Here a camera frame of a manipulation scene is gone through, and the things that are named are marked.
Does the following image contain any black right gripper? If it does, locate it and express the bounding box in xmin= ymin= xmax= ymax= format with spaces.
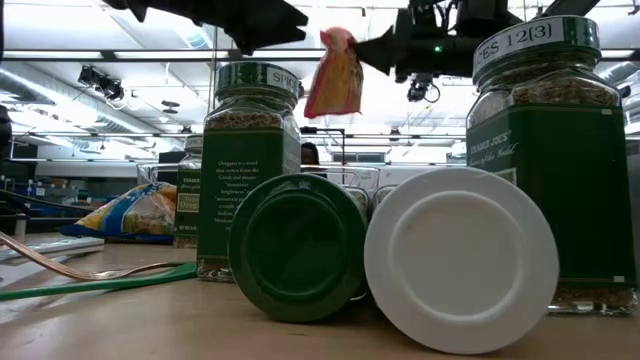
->
xmin=352 ymin=0 xmax=481 ymax=84

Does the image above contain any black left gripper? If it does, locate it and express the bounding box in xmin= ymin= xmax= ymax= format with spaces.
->
xmin=102 ymin=0 xmax=310 ymax=56

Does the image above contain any red orange snack bag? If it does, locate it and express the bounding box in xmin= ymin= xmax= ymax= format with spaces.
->
xmin=303 ymin=26 xmax=365 ymax=120

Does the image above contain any green lidded spice jar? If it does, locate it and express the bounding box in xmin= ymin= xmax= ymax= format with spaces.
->
xmin=465 ymin=14 xmax=639 ymax=316
xmin=172 ymin=134 xmax=204 ymax=250
xmin=196 ymin=60 xmax=305 ymax=284
xmin=227 ymin=172 xmax=374 ymax=324

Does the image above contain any white lidded spice jar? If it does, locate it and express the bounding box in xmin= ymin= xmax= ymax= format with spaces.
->
xmin=363 ymin=166 xmax=560 ymax=356

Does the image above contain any silver metal spoon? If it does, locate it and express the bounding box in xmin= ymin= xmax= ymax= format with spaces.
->
xmin=0 ymin=236 xmax=105 ymax=264

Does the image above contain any copper metal spoon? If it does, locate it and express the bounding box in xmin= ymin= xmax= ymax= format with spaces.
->
xmin=0 ymin=230 xmax=187 ymax=281

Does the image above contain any person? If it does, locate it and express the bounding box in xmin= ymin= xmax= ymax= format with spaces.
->
xmin=299 ymin=141 xmax=329 ymax=179

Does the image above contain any clear plastic spice bin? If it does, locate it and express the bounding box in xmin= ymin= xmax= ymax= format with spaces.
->
xmin=299 ymin=163 xmax=381 ymax=194

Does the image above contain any black ceiling mounted device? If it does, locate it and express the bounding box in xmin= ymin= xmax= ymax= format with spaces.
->
xmin=77 ymin=64 xmax=126 ymax=101

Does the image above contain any black hanging ceiling camera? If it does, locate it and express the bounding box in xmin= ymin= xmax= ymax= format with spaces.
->
xmin=406 ymin=72 xmax=442 ymax=104

